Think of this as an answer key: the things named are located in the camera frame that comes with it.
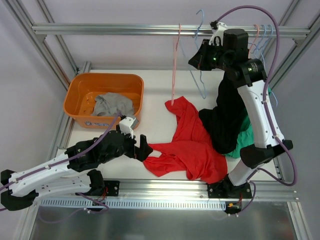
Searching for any pink wire hanger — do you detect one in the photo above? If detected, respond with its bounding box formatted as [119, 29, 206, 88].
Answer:
[171, 23, 181, 105]

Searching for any blue wire hanger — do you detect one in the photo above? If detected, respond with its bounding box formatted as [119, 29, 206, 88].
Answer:
[259, 24, 279, 106]
[180, 9, 207, 99]

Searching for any grey tank top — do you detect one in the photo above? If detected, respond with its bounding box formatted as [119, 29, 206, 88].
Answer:
[91, 92, 135, 117]

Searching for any red tank top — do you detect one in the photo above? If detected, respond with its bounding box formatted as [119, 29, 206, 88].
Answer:
[164, 96, 228, 182]

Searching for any pink hanger with black top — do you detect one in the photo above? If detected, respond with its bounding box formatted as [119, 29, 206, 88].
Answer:
[249, 24, 260, 54]

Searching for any black tank top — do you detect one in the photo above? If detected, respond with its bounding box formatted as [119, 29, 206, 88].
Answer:
[198, 73, 246, 155]

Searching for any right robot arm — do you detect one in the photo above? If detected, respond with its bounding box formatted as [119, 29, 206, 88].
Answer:
[188, 26, 293, 199]

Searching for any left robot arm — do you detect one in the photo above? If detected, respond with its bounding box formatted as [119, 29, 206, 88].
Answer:
[0, 130, 153, 211]

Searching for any green tank top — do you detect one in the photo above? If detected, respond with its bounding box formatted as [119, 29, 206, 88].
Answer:
[224, 87, 272, 160]

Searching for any orange plastic bin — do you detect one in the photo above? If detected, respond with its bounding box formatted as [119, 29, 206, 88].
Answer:
[63, 73, 144, 129]

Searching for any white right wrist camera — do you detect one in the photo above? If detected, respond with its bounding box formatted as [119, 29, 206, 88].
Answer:
[208, 21, 229, 47]

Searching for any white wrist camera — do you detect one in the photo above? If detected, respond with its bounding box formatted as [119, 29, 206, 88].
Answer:
[118, 115, 139, 139]
[208, 21, 229, 47]

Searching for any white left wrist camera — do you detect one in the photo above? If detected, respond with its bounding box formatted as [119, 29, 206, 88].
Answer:
[118, 115, 139, 139]

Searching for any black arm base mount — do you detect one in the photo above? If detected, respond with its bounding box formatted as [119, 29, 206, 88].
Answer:
[86, 180, 120, 197]

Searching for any white slotted cable duct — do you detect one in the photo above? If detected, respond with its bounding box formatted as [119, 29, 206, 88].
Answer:
[40, 197, 227, 211]

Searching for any blue empty wire hanger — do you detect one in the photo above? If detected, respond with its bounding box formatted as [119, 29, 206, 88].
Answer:
[259, 24, 279, 106]

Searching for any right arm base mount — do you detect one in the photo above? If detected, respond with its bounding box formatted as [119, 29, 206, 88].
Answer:
[207, 180, 252, 199]

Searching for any aluminium hanging rail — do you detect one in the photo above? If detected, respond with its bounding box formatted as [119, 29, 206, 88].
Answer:
[31, 23, 311, 39]

